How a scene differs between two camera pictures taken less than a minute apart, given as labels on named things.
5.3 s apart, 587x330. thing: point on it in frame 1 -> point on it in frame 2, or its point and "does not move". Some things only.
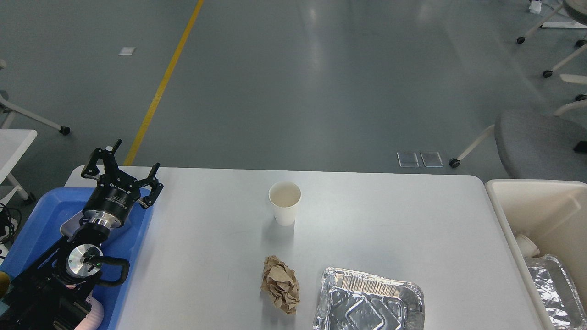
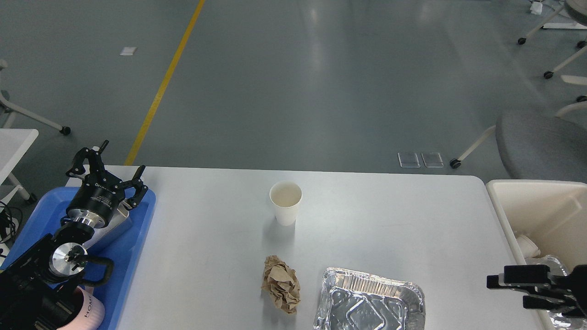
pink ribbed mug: [95, 317] does not move
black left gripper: [111, 200] -> [96, 200]
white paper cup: [284, 196] does not move
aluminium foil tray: [350, 300] does not move
